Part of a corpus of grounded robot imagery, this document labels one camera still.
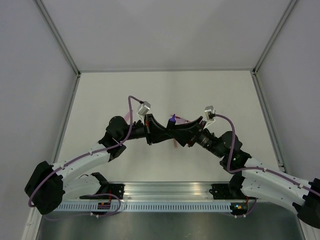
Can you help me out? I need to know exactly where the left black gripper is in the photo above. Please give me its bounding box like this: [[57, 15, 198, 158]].
[[119, 114, 172, 146]]

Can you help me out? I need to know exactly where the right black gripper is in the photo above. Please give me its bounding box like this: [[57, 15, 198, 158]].
[[167, 116, 224, 159]]

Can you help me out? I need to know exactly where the black purple-tipped marker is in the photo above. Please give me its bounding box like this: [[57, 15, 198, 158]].
[[166, 114, 176, 131]]

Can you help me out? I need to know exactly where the orange highlighter pen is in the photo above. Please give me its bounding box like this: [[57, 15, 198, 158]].
[[173, 139, 178, 149]]

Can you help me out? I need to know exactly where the red pen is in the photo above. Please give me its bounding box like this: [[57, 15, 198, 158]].
[[175, 116, 190, 124]]

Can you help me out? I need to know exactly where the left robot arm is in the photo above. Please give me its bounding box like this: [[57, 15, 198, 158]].
[[24, 114, 173, 215]]

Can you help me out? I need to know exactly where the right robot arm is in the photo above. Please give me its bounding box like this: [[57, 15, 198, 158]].
[[167, 113, 320, 229]]

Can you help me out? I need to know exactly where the pink highlighter pen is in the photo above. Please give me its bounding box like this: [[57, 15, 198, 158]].
[[124, 112, 132, 122]]

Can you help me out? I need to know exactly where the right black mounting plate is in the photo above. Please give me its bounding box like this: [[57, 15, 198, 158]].
[[209, 183, 235, 200]]

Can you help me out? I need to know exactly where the black mounting plate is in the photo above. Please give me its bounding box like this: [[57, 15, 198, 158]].
[[79, 183, 125, 201], [209, 183, 235, 200]]

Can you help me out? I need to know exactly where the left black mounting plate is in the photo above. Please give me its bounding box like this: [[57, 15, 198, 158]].
[[79, 183, 125, 201]]

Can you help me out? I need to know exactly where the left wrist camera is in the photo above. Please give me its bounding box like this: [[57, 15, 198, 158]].
[[137, 101, 151, 122]]

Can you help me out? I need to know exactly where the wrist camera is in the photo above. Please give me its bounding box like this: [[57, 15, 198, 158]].
[[204, 105, 216, 124], [137, 101, 151, 122]]

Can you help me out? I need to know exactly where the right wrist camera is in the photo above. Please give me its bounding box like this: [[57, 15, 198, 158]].
[[204, 105, 216, 124]]

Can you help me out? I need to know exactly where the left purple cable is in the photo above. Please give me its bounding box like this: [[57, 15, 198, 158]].
[[27, 95, 143, 208]]

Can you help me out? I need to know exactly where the purple cable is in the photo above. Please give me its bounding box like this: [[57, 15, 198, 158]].
[[214, 113, 320, 198], [27, 95, 143, 208]]

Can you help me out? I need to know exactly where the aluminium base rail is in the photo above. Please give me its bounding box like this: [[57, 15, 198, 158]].
[[57, 181, 261, 202]]

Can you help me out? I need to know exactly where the right aluminium frame post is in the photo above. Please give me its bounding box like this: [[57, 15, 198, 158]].
[[251, 0, 299, 75]]

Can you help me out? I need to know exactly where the aluminium frame post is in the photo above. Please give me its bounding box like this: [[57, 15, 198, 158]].
[[33, 0, 81, 77], [251, 0, 299, 75]]

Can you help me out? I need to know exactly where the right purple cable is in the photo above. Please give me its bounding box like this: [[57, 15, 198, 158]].
[[214, 113, 320, 198]]

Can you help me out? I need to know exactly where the white slotted cable duct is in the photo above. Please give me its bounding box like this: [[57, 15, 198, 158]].
[[55, 201, 232, 213]]

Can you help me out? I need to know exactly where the left aluminium frame post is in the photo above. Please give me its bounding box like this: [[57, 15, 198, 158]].
[[33, 0, 81, 77]]

